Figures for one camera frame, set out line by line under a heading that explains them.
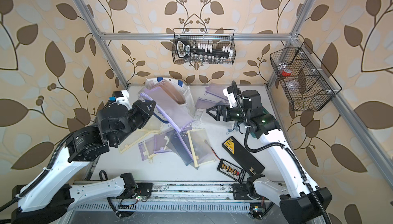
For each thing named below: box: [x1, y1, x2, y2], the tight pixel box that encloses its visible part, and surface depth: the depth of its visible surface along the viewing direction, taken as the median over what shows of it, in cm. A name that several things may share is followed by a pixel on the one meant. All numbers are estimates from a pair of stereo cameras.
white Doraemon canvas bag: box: [144, 77, 196, 121], surface depth 96 cm
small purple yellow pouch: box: [138, 133, 173, 164], surface depth 90 cm
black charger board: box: [216, 158, 247, 184], surface depth 81 cm
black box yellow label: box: [222, 136, 266, 175], surface depth 86 cm
